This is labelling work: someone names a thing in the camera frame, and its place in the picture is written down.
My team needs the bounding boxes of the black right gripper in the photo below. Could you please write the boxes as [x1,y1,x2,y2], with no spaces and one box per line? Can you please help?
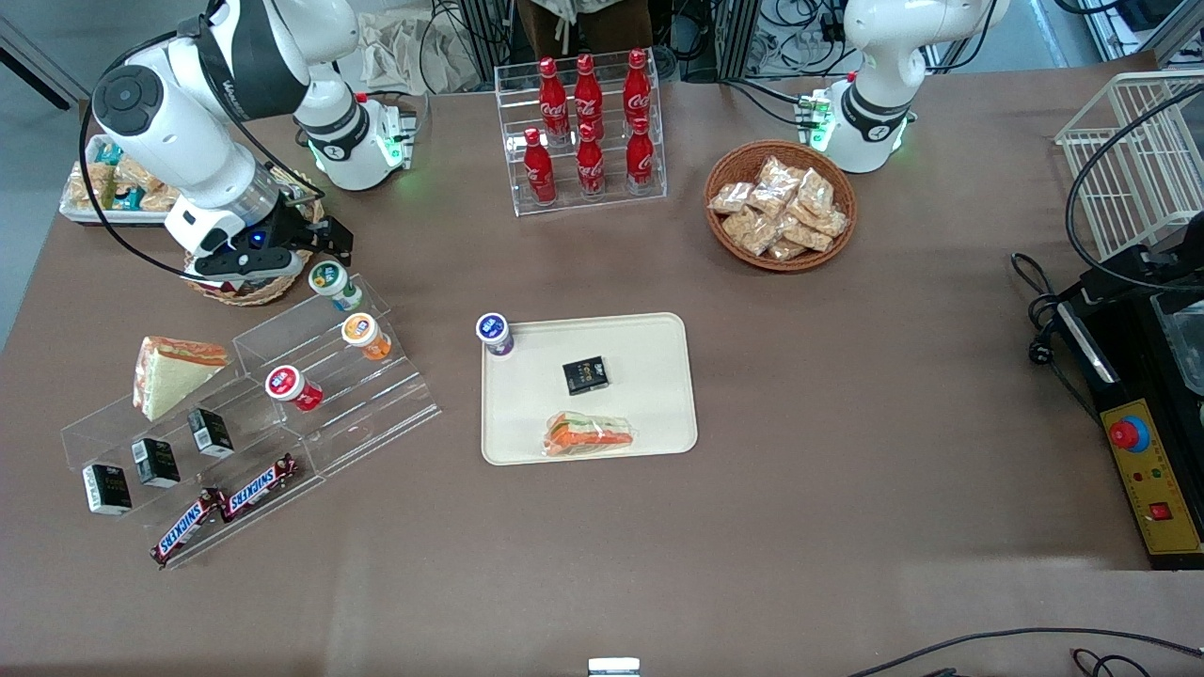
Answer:
[246,199,355,268]

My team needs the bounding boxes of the green lid yogurt cup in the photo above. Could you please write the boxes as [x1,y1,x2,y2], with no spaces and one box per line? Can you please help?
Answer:
[309,261,365,313]

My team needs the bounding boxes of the beige plastic tray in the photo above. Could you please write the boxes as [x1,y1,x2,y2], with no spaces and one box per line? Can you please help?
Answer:
[480,312,699,466]

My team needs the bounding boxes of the orange lid yogurt cup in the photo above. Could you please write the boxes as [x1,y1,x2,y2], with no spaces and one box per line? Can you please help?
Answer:
[341,312,393,362]

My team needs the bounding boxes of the light woven wicker basket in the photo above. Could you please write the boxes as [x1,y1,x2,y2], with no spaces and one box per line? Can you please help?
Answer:
[183,169,326,307]

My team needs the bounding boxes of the red lid yogurt cup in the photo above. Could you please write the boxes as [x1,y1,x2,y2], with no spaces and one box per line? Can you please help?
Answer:
[264,365,325,413]

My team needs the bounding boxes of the clear acrylic tiered shelf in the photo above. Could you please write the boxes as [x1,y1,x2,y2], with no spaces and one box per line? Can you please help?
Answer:
[59,273,443,572]

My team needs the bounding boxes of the wrapped triangle white sandwich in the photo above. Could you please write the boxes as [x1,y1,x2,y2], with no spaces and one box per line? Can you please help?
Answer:
[132,336,231,422]

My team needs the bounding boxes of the crumpled white cloth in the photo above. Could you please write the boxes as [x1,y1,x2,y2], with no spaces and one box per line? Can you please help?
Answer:
[357,8,483,95]

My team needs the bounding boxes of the red cola bottle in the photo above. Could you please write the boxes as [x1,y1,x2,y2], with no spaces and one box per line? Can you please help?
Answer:
[523,128,558,206]
[622,49,654,133]
[574,54,605,140]
[575,122,607,199]
[626,117,657,191]
[538,56,571,144]

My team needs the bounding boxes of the black small box white label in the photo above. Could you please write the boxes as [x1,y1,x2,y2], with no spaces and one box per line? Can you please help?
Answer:
[83,463,134,516]
[187,407,235,460]
[132,437,182,489]

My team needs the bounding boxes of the white rectangular snack bin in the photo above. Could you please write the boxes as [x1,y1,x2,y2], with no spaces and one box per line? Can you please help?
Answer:
[59,134,189,228]

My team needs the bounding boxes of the Snickers chocolate bar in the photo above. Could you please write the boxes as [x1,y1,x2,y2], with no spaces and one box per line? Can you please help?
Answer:
[150,487,228,568]
[218,453,300,524]

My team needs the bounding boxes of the black gold-print small box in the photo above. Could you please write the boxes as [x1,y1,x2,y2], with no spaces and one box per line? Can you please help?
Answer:
[562,355,610,397]

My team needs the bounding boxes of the wrapped layered sandwich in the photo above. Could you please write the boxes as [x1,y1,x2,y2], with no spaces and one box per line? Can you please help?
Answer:
[543,411,635,459]

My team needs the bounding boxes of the clear acrylic bottle rack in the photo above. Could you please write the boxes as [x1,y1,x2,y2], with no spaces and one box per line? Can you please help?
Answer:
[495,49,668,218]

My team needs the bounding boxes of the person in brown trousers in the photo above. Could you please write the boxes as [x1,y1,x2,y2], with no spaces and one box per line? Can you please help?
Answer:
[515,0,654,59]

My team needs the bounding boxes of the brown wicker basket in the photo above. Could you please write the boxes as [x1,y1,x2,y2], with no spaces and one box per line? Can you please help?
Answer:
[705,141,858,274]

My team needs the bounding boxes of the black device with clear cover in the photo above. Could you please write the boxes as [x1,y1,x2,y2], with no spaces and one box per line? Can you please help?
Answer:
[1077,212,1204,396]

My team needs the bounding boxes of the black yellow control box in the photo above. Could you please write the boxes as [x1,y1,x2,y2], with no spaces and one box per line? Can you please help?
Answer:
[1053,282,1204,572]

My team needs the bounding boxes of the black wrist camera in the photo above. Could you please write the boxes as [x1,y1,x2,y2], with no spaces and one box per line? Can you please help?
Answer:
[195,244,295,281]

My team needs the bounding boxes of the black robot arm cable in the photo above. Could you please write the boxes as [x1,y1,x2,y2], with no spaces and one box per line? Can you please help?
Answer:
[78,14,330,283]

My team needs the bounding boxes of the thin black cable with plug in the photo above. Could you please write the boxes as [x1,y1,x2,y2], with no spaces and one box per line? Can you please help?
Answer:
[1010,251,1101,424]

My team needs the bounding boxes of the thick black looped cable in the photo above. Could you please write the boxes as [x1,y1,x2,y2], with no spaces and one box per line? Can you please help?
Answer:
[1064,85,1204,294]

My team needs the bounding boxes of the long black cable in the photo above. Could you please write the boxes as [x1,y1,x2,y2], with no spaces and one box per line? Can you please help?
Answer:
[845,627,1204,677]

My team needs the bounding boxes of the white wire basket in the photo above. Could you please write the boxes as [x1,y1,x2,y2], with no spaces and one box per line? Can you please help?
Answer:
[1053,71,1204,266]

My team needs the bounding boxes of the red black thin cable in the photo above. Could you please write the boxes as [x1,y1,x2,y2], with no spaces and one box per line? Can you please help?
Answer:
[1070,647,1154,677]

